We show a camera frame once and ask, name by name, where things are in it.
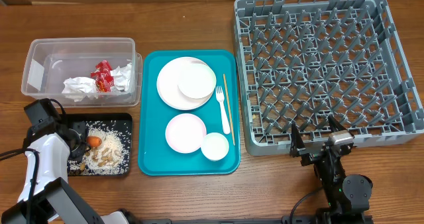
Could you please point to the wooden chopstick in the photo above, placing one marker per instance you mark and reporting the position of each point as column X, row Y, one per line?
column 229, row 109

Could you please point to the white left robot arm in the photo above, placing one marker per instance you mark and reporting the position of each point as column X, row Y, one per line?
column 46, row 195

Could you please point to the grey dish rack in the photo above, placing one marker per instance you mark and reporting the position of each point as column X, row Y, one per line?
column 303, row 61

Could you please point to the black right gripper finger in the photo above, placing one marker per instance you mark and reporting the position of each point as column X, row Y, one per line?
column 334, row 125
column 297, row 145

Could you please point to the cream bowl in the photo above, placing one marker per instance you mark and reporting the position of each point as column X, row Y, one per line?
column 197, row 81

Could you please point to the white napkin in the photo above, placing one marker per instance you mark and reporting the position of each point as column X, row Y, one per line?
column 121, row 77

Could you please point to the bowl with food scraps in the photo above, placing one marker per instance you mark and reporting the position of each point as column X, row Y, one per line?
column 185, row 132

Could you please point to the pink plate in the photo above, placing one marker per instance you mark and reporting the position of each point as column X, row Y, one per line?
column 167, row 84

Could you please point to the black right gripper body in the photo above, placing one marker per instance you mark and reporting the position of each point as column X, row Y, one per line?
column 326, row 167

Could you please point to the spilled rice and peanuts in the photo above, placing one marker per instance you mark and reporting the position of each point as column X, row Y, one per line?
column 113, row 156

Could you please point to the white plastic fork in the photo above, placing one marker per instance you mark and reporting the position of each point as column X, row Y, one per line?
column 224, row 119

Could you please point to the black tray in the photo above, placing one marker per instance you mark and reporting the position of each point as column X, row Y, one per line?
column 108, row 141

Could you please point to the clear plastic bin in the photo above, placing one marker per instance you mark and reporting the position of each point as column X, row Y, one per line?
column 50, row 61

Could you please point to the red snack wrapper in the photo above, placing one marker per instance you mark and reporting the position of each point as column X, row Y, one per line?
column 102, row 75

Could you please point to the white small cup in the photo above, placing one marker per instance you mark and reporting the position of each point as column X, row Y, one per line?
column 215, row 146

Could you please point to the white tissue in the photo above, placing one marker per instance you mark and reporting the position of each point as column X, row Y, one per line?
column 79, row 88

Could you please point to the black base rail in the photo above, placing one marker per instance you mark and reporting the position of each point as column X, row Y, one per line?
column 215, row 221

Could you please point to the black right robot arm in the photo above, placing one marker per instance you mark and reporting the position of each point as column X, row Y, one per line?
column 347, row 196

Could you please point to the orange carrot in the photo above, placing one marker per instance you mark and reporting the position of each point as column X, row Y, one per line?
column 93, row 141

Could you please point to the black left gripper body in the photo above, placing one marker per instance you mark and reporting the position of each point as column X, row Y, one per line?
column 80, row 142

